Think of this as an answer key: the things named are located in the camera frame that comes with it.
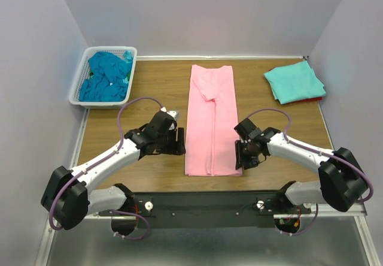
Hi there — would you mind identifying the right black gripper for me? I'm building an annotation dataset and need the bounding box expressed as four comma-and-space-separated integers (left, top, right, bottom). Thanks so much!
234, 139, 259, 170

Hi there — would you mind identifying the pink t shirt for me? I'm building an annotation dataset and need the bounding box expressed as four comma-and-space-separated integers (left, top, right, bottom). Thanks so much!
185, 65, 242, 177

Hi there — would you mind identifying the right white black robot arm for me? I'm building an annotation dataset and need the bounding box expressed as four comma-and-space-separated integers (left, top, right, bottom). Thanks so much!
234, 119, 369, 213

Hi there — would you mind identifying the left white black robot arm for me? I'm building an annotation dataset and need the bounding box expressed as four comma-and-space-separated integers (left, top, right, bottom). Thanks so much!
41, 108, 186, 230

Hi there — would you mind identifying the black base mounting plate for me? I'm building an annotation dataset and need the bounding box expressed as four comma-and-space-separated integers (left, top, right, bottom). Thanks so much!
111, 191, 311, 237

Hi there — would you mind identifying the folded teal t shirt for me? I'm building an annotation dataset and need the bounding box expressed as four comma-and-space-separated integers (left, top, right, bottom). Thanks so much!
264, 61, 326, 104

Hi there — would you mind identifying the folded red t shirt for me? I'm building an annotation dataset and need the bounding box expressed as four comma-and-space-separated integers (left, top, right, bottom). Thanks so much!
297, 96, 323, 102

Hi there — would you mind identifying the light teal cloth in basket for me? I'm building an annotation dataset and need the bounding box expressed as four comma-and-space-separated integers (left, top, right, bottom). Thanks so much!
123, 50, 134, 64

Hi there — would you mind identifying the blue t shirt in basket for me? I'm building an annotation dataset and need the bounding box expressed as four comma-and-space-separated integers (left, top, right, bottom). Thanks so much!
79, 52, 133, 102

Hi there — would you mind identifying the white plastic basket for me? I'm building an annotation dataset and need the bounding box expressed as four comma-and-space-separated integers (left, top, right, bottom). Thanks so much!
69, 46, 137, 109

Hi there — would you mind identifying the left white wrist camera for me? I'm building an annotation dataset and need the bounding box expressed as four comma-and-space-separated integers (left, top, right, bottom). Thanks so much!
166, 110, 180, 121

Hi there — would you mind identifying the aluminium frame rail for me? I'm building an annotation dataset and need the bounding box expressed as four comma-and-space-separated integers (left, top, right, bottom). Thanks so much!
308, 202, 367, 217

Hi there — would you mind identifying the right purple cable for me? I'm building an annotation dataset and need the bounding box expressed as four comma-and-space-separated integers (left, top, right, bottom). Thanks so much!
245, 107, 375, 237

